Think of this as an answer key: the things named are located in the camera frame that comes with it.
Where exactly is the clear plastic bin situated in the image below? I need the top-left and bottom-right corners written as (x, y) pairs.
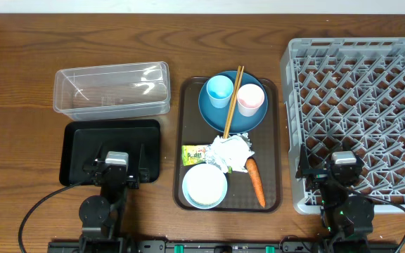
top-left (53, 61), bottom-right (171, 121)

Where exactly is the white tissue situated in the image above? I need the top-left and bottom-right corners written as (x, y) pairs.
top-left (205, 133), bottom-right (255, 174)

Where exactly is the orange carrot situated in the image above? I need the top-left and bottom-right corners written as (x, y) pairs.
top-left (245, 158), bottom-right (266, 207)

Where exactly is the light blue rice bowl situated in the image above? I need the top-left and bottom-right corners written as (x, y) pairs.
top-left (181, 163), bottom-right (228, 209)

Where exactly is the green yellow snack wrapper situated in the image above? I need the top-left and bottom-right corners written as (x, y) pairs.
top-left (181, 145), bottom-right (208, 166)

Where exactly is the pink cup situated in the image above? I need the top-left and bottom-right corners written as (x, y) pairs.
top-left (237, 84), bottom-right (265, 117)

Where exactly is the light blue cup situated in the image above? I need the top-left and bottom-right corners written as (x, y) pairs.
top-left (206, 75), bottom-right (233, 108)

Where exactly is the right wooden chopstick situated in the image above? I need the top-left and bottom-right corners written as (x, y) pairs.
top-left (228, 66), bottom-right (244, 137)

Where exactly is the grey dishwasher rack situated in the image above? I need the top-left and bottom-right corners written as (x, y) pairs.
top-left (281, 37), bottom-right (405, 214)

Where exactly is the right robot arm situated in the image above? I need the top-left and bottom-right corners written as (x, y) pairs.
top-left (295, 144), bottom-right (374, 252)

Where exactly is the brown serving tray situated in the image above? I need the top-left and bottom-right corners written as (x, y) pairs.
top-left (173, 77), bottom-right (282, 213)

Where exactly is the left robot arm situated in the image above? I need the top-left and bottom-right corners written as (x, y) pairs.
top-left (74, 144), bottom-right (146, 253)

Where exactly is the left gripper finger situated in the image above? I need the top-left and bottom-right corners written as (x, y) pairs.
top-left (91, 143), bottom-right (103, 166)
top-left (139, 143), bottom-right (145, 173)

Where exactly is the black plastic tray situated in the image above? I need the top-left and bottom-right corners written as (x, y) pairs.
top-left (59, 119), bottom-right (160, 186)

